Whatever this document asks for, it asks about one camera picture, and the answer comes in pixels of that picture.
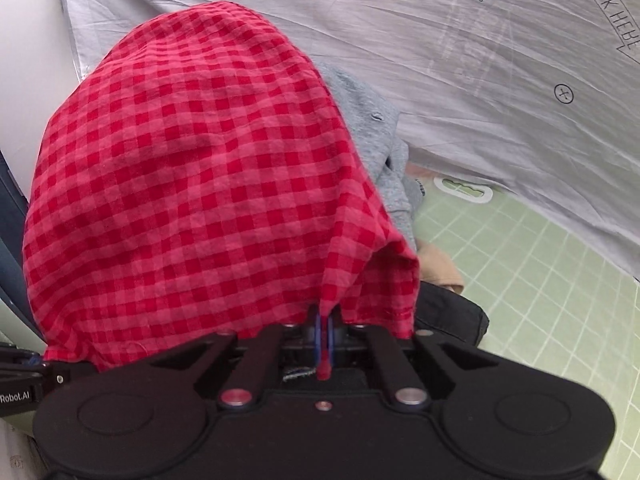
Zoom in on red checkered shorts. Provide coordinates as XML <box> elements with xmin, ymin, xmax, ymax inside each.
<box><xmin>23</xmin><ymin>1</ymin><xmax>419</xmax><ymax>370</ymax></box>

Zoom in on black jacket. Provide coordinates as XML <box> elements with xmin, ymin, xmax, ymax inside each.
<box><xmin>413</xmin><ymin>282</ymin><xmax>489</xmax><ymax>347</ymax></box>

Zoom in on beige garment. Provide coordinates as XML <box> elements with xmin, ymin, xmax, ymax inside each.
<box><xmin>416</xmin><ymin>240</ymin><xmax>465</xmax><ymax>295</ymax></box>

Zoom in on green grid mat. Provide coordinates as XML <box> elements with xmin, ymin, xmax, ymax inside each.
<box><xmin>408</xmin><ymin>165</ymin><xmax>639</xmax><ymax>479</ymax></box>

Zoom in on grey sweatshirt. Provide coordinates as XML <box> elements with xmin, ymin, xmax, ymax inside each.
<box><xmin>316</xmin><ymin>62</ymin><xmax>425</xmax><ymax>250</ymax></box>

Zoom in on grey carrot print sheet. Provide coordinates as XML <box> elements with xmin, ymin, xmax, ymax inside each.
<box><xmin>62</xmin><ymin>0</ymin><xmax>639</xmax><ymax>274</ymax></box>

